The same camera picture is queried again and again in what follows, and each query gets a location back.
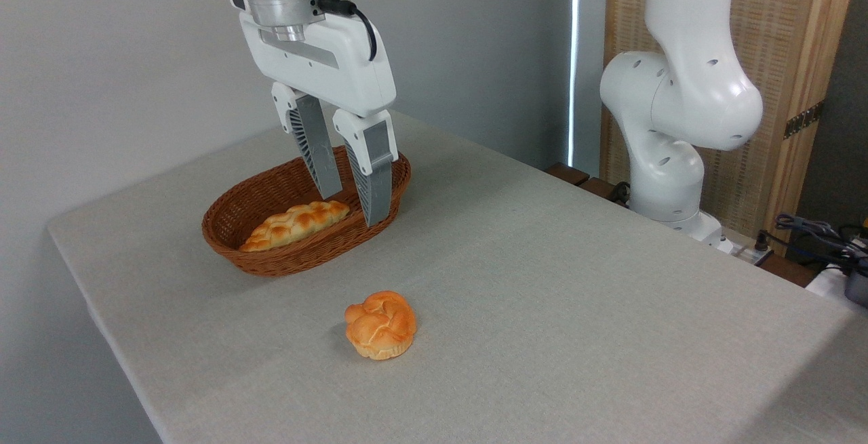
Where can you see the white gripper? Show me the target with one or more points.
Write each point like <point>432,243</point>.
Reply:
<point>332,71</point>

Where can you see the long braided bread loaf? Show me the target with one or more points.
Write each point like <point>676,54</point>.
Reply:
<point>291,224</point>

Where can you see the brown oval wicker basket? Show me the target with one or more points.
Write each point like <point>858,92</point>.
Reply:
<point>285,264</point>

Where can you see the round knotted bread roll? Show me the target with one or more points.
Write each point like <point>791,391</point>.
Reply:
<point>380,325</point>

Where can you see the dark brown wooden bench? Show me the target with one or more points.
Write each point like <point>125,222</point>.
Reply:
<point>566,173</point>

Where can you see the grey tablecloth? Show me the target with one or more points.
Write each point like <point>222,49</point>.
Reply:
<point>542,335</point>

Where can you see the white power strip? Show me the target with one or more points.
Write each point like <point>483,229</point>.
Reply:
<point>746,254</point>

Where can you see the wooden rattan folding screen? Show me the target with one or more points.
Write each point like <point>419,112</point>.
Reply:
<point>773,37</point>

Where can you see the brass screen hinge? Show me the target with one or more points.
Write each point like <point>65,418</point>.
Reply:
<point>803,120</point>

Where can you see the white sheet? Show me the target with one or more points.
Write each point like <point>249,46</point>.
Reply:
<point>824,285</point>

